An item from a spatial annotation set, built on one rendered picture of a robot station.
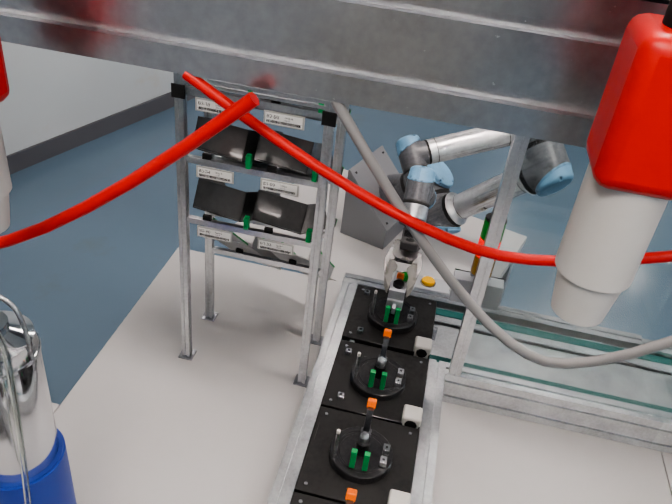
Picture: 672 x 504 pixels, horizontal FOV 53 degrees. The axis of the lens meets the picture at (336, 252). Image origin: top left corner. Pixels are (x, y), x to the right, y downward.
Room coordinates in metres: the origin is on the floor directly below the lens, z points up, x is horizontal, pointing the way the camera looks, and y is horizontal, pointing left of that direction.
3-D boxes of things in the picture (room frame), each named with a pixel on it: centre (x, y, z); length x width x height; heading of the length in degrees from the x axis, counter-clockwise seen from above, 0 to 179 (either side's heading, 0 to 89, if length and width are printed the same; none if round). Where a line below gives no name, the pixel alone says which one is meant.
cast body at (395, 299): (1.46, -0.18, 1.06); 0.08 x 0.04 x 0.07; 172
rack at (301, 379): (1.39, 0.20, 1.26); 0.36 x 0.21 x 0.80; 82
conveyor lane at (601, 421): (1.40, -0.47, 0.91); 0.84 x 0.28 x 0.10; 82
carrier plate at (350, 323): (1.47, -0.18, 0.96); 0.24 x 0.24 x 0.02; 82
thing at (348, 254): (2.07, -0.16, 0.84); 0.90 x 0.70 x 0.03; 64
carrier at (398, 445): (0.97, -0.11, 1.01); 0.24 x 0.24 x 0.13; 82
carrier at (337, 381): (1.21, -0.15, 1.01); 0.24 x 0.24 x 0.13; 82
